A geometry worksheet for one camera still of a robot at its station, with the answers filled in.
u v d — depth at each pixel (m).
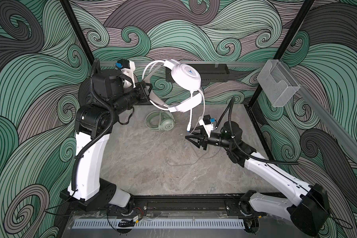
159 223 0.70
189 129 0.42
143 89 0.45
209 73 0.95
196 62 0.95
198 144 0.61
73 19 0.74
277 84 0.80
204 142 0.59
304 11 0.73
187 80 0.40
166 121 1.03
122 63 0.44
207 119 0.57
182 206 0.74
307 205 0.37
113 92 0.37
